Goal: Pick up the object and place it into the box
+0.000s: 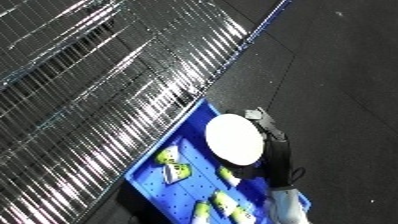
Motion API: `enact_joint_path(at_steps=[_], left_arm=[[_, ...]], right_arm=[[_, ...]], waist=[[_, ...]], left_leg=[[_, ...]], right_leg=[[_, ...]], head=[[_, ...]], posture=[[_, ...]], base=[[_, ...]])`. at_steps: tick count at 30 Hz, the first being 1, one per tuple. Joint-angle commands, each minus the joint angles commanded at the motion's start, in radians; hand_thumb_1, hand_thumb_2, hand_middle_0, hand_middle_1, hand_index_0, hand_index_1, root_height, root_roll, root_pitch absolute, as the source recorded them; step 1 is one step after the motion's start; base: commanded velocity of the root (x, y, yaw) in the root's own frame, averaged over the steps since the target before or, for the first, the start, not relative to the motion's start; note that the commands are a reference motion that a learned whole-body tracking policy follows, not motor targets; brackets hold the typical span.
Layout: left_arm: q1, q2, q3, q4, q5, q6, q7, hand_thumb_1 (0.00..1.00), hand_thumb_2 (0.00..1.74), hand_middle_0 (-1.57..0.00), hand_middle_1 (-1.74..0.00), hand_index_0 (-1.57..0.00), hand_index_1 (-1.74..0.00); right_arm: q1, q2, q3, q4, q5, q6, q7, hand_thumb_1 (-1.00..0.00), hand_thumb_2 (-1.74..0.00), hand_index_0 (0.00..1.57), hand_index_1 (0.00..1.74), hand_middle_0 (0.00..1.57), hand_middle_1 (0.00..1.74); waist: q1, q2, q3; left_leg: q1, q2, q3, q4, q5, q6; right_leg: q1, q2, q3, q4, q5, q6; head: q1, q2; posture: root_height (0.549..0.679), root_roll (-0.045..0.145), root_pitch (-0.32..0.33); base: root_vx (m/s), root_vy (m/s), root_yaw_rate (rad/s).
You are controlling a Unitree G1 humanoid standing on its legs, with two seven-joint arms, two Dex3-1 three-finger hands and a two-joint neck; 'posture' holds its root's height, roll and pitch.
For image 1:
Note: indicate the white paper cup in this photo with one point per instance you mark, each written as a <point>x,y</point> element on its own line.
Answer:
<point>234,139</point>

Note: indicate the pale right robot arm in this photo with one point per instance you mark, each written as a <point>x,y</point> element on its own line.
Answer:
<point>289,208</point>

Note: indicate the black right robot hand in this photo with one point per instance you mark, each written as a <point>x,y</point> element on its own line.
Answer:
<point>278,160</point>

